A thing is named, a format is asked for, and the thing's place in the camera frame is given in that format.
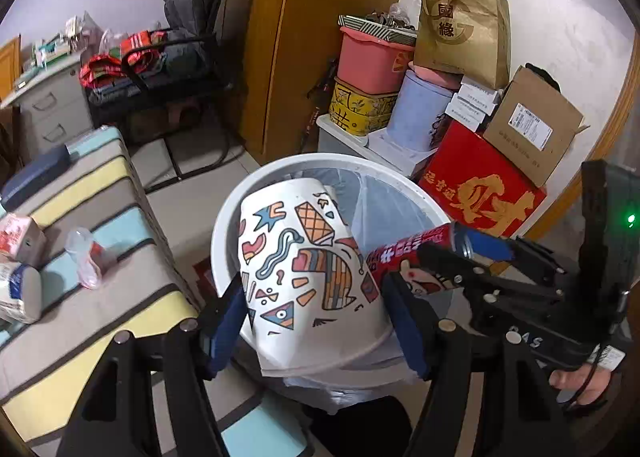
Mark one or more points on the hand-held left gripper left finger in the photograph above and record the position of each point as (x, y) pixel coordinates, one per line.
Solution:
(225, 327)

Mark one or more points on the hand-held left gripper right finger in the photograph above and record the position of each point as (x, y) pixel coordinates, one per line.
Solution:
(407, 332)

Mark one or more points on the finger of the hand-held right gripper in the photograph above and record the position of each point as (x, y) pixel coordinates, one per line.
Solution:
(450, 264)
(487, 243)

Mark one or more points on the red can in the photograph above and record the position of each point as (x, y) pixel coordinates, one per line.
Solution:
(395, 257)

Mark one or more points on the patterned paper cup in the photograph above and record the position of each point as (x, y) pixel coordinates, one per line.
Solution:
(310, 287)

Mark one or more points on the white trash bin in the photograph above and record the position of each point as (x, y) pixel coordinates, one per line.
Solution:
(350, 163)

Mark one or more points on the person's right hand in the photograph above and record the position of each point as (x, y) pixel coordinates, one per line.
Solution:
(575, 382)

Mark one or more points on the red gift box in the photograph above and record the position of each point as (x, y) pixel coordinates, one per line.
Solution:
(475, 182)

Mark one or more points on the clear plastic bin liner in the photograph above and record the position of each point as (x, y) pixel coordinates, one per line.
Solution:
(385, 207)

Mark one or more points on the brown cardboard box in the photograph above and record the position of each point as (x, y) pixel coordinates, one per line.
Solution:
(535, 127)

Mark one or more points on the striped tablecloth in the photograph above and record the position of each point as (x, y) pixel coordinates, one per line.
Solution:
(100, 337)

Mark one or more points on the stack of white boxes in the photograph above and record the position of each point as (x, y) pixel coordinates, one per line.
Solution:
(472, 102)

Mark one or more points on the lavender cylinder box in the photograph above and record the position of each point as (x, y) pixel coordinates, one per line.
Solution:
(417, 112)

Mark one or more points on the white low cabinet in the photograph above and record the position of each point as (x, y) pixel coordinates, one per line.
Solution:
(350, 147)

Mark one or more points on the yellow patterned tin box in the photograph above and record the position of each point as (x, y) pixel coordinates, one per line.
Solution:
(360, 109)

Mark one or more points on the brown paper bag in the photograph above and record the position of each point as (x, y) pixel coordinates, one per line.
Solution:
(460, 37)

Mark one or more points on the white and blue milk carton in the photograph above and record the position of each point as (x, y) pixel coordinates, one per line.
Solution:
(20, 292)

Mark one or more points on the pink storage bin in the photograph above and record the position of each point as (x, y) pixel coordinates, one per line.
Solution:
(372, 64)

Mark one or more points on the pink milk carton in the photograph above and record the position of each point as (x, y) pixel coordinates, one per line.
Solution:
(20, 237)

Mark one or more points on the dark blue case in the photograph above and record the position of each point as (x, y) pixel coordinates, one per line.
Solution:
(35, 177)

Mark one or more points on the striped box lid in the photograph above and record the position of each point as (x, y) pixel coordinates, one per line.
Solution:
(372, 29)

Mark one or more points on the large wooden wardrobe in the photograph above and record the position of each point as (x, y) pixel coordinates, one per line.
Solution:
(320, 37)

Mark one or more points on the grey nightstand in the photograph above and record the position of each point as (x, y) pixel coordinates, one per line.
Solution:
(50, 112)

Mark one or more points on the red striped bag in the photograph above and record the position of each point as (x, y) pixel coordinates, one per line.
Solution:
(115, 62)

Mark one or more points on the black chair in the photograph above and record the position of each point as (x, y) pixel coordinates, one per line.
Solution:
(220, 37)

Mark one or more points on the pile of small boxes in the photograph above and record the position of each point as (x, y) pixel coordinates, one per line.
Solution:
(60, 44)

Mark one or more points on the wooden bed headboard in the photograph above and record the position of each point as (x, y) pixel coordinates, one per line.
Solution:
(9, 67)

